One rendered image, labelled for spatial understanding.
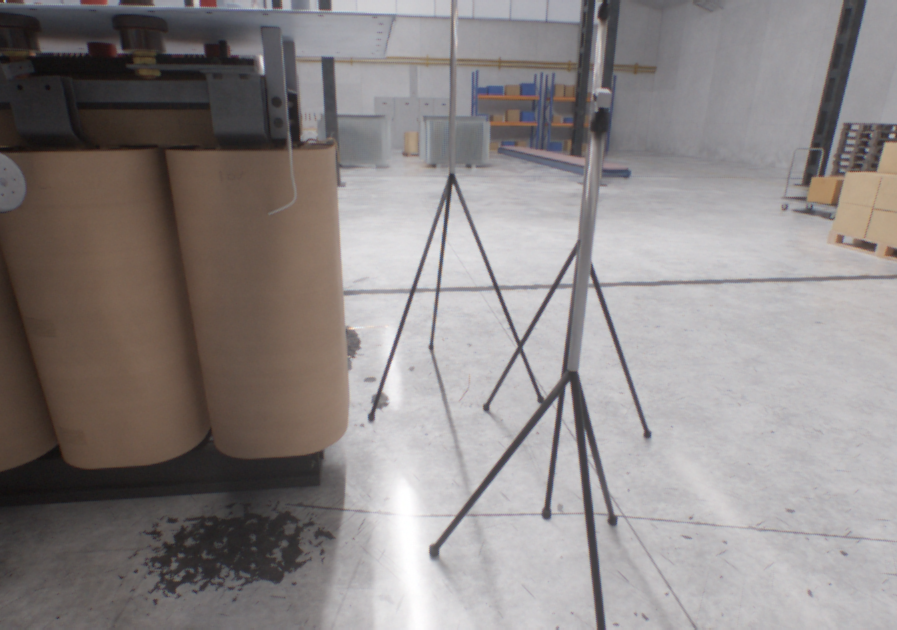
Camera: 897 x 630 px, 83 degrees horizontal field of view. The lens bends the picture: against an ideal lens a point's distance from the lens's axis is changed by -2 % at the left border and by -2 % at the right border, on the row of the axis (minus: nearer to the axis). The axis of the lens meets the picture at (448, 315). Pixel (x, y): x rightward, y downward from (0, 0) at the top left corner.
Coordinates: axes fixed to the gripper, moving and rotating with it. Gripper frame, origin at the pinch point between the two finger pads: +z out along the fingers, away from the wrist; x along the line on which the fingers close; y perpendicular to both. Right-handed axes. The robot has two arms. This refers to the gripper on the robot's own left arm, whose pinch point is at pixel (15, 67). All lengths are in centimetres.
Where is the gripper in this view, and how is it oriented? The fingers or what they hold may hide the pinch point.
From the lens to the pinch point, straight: 155.4
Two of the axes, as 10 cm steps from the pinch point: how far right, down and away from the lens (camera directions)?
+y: -0.3, -8.4, -5.4
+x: -9.8, -0.9, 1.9
